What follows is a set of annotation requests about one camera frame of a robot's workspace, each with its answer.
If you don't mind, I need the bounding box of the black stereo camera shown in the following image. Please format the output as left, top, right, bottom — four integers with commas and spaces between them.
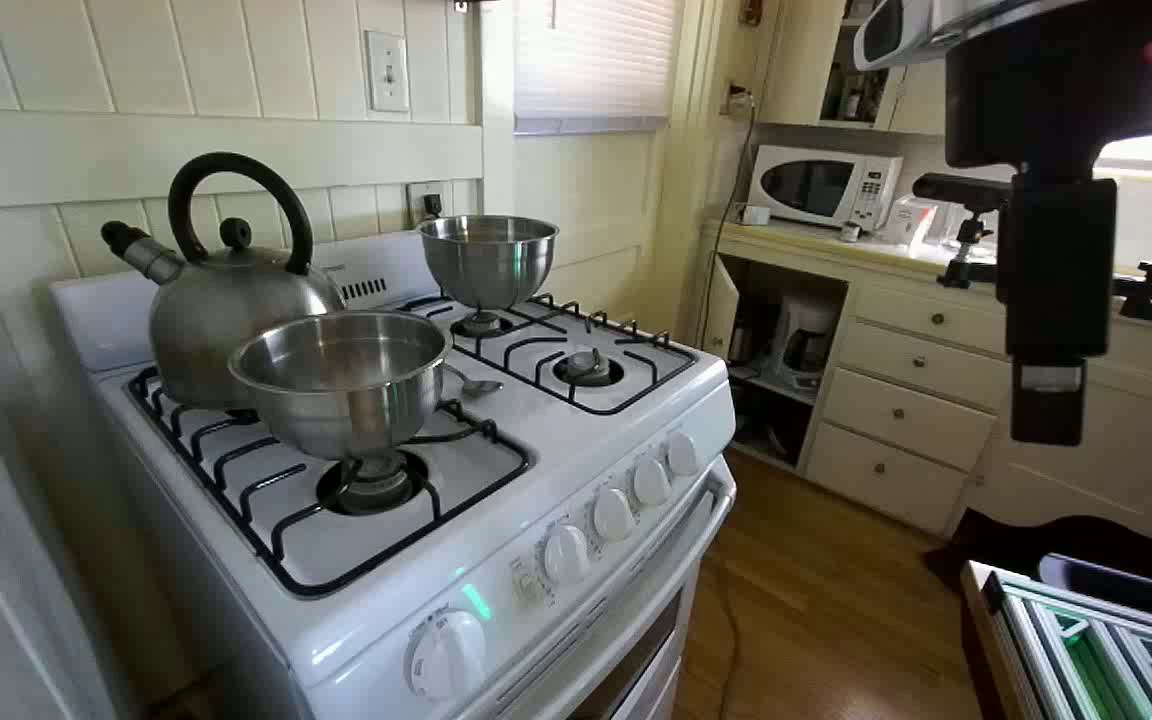
909, 170, 1017, 217

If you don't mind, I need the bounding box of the small silver metal bowl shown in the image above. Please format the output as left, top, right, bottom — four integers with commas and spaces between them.
226, 310, 453, 466

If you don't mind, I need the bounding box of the black storage bin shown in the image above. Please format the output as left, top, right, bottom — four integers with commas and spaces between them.
925, 507, 1152, 596

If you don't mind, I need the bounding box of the silver metal spoon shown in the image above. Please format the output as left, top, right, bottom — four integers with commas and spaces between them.
435, 364, 510, 406

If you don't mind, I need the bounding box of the cream cabinet with drawers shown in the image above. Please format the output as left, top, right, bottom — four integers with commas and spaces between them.
705, 217, 1152, 540

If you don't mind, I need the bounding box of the white microwave oven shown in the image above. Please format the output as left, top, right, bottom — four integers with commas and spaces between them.
743, 141, 905, 241

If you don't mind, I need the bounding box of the white stove knob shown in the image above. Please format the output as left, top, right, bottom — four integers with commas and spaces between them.
590, 486, 639, 546
662, 434, 705, 481
403, 607, 493, 706
535, 522, 592, 583
629, 458, 676, 511

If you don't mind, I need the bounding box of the white coffee maker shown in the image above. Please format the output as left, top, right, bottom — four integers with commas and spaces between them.
763, 284, 849, 402

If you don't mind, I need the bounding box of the bin with green frames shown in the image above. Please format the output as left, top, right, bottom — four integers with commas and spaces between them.
955, 552, 1152, 720

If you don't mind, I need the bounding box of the black stove grate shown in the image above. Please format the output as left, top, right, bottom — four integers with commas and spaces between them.
126, 360, 535, 601
397, 293, 705, 419

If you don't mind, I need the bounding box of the white light switch plate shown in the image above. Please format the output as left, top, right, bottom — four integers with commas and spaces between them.
363, 27, 417, 118

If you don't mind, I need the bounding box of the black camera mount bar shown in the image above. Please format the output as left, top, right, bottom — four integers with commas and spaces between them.
931, 208, 1152, 328

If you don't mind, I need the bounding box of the silver kettle with black handle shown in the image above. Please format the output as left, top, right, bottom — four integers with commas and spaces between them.
97, 150, 339, 411

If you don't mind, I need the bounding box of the white wall outlet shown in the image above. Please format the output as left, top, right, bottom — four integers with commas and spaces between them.
403, 178, 453, 231

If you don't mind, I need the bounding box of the white window blind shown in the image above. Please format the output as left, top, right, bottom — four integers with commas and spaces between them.
510, 0, 680, 141

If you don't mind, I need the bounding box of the large silver metal bowl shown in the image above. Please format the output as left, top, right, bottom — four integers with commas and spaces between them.
417, 211, 559, 336

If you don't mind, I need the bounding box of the cream wall cabinet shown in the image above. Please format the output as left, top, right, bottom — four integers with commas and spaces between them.
753, 0, 953, 138

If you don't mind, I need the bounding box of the white gas stove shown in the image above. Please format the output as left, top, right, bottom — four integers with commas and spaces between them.
48, 230, 743, 720

